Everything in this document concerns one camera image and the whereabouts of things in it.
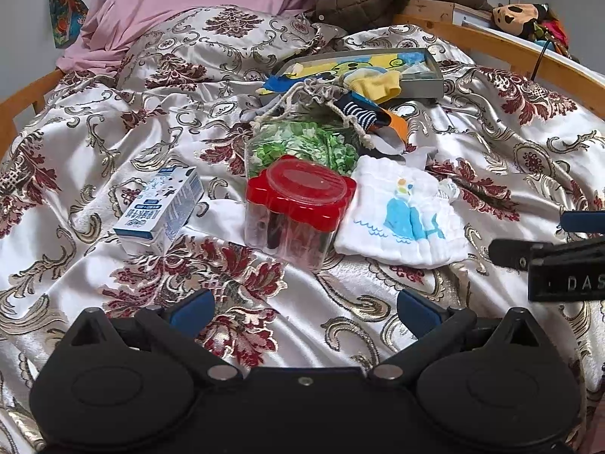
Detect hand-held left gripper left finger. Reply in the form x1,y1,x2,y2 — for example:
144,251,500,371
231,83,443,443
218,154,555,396
60,289,244,385

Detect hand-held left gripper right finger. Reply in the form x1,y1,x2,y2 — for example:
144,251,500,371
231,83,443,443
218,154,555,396
368,289,554,384

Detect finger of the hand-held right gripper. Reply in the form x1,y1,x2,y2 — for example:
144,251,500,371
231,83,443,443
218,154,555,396
489,236,605,270
559,210,605,235

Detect white cloth blue print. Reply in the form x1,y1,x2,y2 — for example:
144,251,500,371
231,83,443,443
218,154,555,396
333,155,473,269

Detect orange loop strap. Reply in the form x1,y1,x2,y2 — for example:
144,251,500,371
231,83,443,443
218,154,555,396
377,108,410,145

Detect grey box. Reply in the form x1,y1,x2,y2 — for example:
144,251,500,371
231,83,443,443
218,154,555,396
271,47,444,105

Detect navy striped sock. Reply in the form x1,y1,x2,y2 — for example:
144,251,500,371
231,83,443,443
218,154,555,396
338,92,394,134

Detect blue white milk carton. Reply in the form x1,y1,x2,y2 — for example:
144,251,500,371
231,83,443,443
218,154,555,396
113,165,205,256

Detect grey white sock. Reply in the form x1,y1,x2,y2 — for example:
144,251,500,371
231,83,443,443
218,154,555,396
371,130,441,172

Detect red lid plastic jar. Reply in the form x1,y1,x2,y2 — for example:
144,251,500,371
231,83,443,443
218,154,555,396
243,154,357,274

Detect green leaf print bag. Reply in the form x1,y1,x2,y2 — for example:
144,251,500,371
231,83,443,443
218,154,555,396
246,120,360,183

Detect colourful plush toy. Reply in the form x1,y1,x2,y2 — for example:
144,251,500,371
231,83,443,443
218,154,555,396
532,16,576,61

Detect light blue cloth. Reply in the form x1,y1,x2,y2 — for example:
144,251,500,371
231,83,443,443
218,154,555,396
396,50,434,80

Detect mouse plush toy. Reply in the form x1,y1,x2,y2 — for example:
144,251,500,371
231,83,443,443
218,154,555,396
492,2,549,39

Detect yellow sock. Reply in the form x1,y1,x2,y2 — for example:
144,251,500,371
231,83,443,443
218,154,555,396
343,70,402,104

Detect yellow cartoon cloth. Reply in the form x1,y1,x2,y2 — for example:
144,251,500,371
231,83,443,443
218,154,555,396
282,54,402,87

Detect black cable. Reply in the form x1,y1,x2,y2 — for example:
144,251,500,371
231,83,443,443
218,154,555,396
529,38,555,81

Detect beige drawstring bag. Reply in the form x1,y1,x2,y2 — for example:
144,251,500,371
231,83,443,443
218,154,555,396
250,80,374,148

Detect colourful wall poster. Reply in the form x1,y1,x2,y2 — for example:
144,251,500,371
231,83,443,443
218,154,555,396
47,0,90,49

